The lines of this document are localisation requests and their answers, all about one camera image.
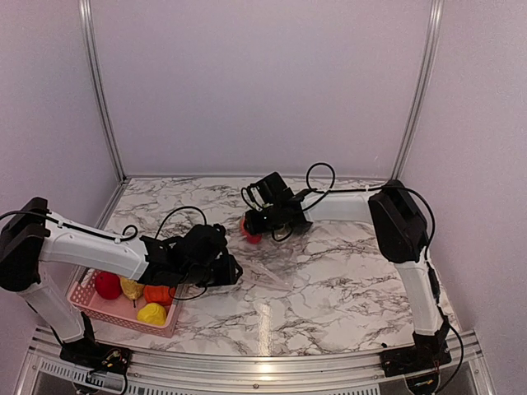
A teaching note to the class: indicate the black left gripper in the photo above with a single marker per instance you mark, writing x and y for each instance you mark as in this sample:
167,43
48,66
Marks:
229,276

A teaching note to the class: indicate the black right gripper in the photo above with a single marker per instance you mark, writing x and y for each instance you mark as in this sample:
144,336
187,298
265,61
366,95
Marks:
254,225

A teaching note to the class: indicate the orange fake fruit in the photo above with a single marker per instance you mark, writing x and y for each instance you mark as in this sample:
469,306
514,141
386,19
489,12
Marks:
162,295

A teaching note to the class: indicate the clear zip top bag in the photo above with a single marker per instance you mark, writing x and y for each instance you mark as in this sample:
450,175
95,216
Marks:
280,267

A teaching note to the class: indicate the yellow fake lemon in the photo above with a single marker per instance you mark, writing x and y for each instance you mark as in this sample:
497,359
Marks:
152,313

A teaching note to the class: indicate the beige fake bread ball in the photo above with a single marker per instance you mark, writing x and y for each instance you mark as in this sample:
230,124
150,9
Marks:
131,289

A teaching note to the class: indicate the red fake apple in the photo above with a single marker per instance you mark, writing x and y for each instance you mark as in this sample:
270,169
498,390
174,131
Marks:
108,286

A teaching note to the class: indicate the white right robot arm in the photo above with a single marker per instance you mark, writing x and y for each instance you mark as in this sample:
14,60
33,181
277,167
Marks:
403,234

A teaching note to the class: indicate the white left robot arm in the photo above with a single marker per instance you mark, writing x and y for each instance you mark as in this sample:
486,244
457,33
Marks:
35,235

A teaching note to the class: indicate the red orange fake tomato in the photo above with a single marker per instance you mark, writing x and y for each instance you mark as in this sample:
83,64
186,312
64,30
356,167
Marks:
252,239

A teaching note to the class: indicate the pink perforated plastic basket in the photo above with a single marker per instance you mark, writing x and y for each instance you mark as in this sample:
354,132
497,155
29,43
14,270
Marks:
121,311

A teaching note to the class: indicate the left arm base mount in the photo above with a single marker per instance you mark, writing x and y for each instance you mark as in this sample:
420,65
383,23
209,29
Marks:
99,358

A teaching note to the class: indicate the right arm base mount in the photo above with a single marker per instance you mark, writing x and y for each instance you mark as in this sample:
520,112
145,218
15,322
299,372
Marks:
407,360

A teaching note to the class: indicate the front aluminium rail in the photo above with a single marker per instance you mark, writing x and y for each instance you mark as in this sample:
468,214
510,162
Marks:
163,372

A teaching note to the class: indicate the right aluminium frame post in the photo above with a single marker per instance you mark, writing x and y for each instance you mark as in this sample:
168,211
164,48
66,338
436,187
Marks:
423,80

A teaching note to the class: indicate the aluminium frame post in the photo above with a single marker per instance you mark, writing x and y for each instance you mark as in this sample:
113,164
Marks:
89,36
423,80

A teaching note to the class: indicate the left aluminium frame post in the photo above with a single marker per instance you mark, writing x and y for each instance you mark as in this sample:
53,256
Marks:
89,36

